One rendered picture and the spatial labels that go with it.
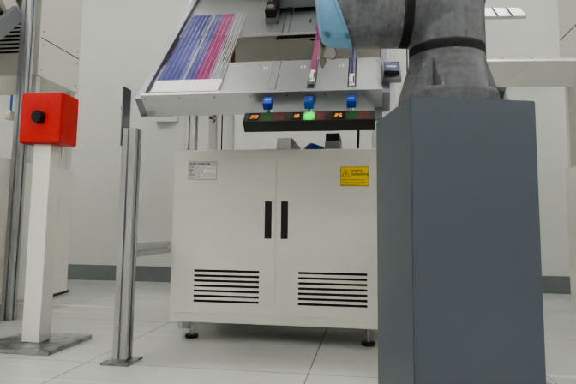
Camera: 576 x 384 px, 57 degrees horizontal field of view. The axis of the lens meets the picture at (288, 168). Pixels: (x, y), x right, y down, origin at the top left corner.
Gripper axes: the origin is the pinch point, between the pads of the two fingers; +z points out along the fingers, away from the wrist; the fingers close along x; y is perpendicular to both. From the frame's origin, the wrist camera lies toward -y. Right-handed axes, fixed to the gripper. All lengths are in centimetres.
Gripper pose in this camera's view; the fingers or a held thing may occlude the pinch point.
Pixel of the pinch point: (345, 57)
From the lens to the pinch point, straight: 139.5
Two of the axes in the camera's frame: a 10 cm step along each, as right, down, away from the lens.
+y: 4.8, 5.7, -6.7
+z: 1.1, 7.2, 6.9
